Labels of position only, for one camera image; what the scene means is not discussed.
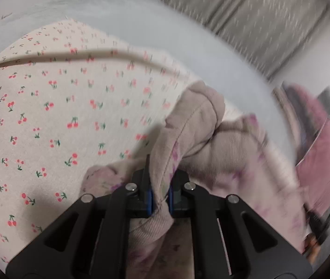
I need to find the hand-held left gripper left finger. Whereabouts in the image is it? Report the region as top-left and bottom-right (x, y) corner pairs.
(5, 154), (154, 279)

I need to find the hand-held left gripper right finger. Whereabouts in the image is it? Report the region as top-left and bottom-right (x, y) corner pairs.
(168, 171), (314, 279)

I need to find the floral padded jacket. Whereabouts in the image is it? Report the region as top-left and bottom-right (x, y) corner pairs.
(81, 81), (311, 279)

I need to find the pink velvet pillow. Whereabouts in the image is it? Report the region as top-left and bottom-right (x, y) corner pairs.
(285, 84), (330, 216)

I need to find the cherry-print bed sheet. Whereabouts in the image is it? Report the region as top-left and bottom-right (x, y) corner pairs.
(0, 19), (202, 266)

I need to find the grey star-print curtain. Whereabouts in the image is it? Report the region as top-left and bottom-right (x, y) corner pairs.
(150, 0), (330, 80)

